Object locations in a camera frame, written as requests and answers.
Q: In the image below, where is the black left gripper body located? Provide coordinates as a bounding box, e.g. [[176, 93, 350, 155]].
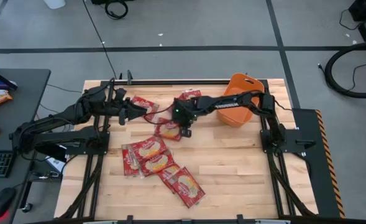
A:
[[108, 88, 134, 126]]

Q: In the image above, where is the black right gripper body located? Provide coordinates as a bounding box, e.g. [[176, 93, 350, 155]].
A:
[[171, 98, 199, 128]]

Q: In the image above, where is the red popcorn bag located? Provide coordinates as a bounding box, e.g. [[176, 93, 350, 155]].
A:
[[153, 117, 183, 142], [157, 164, 181, 194], [168, 167, 206, 208], [129, 136, 168, 163], [121, 143, 142, 177], [181, 89, 202, 101], [130, 95, 160, 122], [139, 149, 176, 178]]

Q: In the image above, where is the orange plastic basket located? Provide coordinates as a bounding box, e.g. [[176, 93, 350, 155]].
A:
[[216, 73, 265, 128]]

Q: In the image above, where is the dark grey desk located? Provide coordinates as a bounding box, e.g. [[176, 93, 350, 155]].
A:
[[0, 68, 52, 224]]

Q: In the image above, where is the white bucket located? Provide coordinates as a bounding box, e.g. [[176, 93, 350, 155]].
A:
[[42, 0, 66, 9]]

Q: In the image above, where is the black panel with hazard stripe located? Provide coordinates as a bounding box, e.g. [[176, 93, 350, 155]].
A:
[[291, 108, 347, 218]]

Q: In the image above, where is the black mouse with red light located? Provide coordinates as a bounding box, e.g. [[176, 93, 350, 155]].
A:
[[0, 186, 17, 220]]

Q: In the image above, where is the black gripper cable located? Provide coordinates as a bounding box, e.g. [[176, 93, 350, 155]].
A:
[[144, 105, 175, 126]]

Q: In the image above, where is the long black floor cable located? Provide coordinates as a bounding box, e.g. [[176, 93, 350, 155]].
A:
[[82, 0, 118, 80]]

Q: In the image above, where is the coiled black cable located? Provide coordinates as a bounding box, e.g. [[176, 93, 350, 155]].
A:
[[104, 0, 129, 20]]

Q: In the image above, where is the thick black hose ring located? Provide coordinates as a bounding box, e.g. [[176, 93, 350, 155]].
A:
[[324, 42, 366, 99]]

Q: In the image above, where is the thin black floor cable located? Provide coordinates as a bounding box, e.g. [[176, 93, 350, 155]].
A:
[[318, 58, 366, 93]]

